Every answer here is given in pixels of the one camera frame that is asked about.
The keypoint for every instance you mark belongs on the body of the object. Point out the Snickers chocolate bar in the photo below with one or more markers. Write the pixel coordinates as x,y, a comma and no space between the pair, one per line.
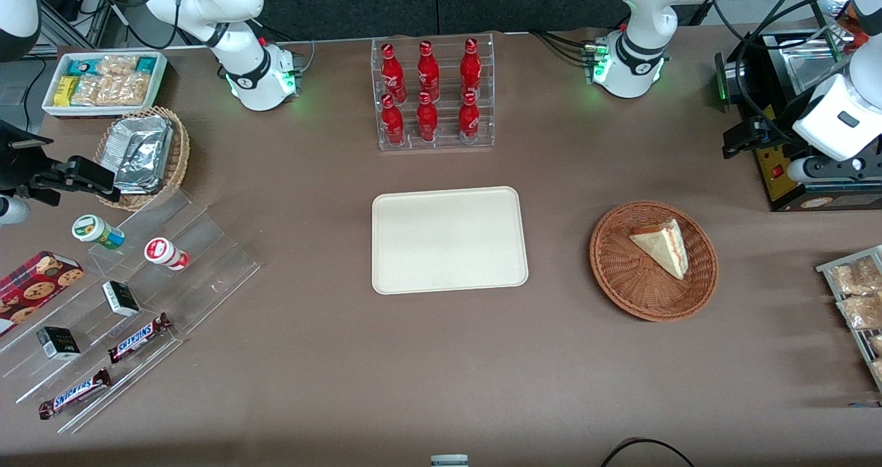
74,393
138,337

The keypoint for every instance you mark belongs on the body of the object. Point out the green lid sunflower jar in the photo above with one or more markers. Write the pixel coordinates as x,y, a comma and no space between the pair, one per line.
93,229

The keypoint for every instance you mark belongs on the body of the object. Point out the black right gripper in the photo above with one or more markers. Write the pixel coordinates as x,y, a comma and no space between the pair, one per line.
15,164

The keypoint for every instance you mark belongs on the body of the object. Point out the aluminium frame shelf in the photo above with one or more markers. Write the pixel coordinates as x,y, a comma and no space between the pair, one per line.
83,5

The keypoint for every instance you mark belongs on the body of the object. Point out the triangle sandwich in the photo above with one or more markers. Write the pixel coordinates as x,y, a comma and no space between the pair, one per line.
665,246

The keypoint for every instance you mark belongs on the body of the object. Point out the brown wicker basket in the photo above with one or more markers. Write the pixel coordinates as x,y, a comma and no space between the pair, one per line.
620,274

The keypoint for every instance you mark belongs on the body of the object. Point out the clear cracker snack bag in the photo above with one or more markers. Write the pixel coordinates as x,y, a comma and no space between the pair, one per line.
112,90
136,88
861,312
854,277
876,345
86,90
878,370
118,65

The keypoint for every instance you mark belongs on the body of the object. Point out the yellow snack packet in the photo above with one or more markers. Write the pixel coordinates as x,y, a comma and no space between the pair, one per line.
65,89

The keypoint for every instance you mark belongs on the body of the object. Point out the clear acrylic stepped display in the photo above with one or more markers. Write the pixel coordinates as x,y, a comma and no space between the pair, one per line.
89,365
207,267

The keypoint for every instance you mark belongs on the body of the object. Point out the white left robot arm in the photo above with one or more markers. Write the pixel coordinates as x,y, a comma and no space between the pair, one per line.
641,12

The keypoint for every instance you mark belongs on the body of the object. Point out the clear acrylic bottle rack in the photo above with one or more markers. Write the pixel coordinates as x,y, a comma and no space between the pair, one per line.
444,136

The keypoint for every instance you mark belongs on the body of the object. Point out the black grill machine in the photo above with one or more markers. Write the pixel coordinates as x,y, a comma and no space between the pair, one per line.
765,178

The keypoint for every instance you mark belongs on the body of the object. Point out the cream plastic tray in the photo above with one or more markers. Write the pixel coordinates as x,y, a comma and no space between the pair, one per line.
448,240

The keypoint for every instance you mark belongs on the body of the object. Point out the teal snack packet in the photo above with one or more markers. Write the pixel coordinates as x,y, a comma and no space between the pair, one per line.
145,64
81,66

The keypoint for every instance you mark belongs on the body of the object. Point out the grey device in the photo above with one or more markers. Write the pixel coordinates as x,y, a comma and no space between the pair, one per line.
449,461

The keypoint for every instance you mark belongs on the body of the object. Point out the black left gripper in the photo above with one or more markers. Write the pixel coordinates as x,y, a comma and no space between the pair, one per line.
769,133

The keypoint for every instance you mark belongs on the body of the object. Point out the red plaid cookie box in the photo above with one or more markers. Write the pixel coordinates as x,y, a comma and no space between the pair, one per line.
34,288

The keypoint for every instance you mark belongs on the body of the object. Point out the red cola bottle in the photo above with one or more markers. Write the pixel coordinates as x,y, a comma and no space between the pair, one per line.
393,124
428,73
469,119
427,121
394,74
470,71

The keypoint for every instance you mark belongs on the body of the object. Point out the light tan wicker basket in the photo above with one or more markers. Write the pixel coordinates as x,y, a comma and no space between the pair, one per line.
178,157

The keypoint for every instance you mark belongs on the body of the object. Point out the red lid strawberry jar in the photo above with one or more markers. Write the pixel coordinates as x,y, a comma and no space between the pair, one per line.
162,252

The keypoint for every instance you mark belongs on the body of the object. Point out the white rectangular snack bin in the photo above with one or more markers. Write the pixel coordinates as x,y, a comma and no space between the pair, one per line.
52,105

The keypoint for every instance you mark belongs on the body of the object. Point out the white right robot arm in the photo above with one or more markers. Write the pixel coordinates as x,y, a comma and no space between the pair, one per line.
227,5

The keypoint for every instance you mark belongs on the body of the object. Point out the small black box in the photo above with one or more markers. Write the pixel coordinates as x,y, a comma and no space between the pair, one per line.
120,299
58,343

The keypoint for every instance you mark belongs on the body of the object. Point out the silver foil packet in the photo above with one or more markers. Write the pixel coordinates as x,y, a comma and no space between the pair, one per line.
141,150

